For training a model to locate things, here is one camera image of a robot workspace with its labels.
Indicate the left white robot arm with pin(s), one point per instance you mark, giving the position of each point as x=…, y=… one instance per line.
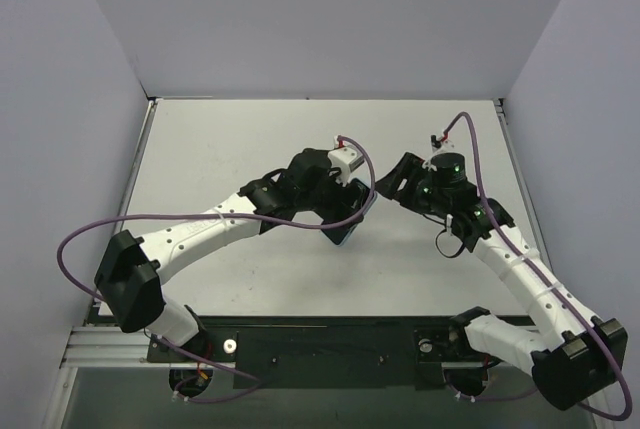
x=134, y=269

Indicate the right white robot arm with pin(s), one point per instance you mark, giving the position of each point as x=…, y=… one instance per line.
x=573, y=353

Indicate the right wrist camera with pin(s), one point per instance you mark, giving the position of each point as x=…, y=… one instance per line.
x=439, y=144

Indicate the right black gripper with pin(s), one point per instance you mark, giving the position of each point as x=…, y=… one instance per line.
x=407, y=181

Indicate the blue phone case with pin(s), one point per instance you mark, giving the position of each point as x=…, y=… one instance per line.
x=370, y=206

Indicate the aluminium frame rail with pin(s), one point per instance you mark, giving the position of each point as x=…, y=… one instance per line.
x=104, y=346

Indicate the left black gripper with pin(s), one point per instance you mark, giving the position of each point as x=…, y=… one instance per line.
x=342, y=204

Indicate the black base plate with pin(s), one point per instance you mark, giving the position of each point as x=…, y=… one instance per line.
x=364, y=352

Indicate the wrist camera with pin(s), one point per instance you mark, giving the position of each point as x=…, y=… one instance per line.
x=346, y=159
x=439, y=144

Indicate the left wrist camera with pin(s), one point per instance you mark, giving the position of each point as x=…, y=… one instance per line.
x=346, y=159

